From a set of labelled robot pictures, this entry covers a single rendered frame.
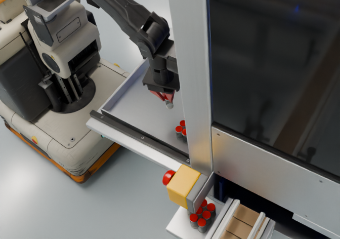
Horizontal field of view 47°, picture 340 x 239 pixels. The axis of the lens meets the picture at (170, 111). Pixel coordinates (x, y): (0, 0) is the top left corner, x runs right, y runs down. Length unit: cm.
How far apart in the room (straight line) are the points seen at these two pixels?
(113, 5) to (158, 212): 132
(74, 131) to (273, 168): 138
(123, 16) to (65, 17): 75
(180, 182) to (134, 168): 125
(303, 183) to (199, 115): 23
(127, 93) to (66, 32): 47
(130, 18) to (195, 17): 33
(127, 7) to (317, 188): 54
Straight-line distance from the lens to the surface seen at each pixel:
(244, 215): 98
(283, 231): 103
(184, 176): 91
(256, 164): 80
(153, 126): 118
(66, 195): 218
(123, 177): 213
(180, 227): 103
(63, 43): 165
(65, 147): 198
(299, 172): 76
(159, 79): 101
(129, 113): 123
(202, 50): 62
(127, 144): 116
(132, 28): 89
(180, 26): 61
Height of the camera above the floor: 184
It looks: 52 degrees down
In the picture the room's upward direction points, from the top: 10 degrees counter-clockwise
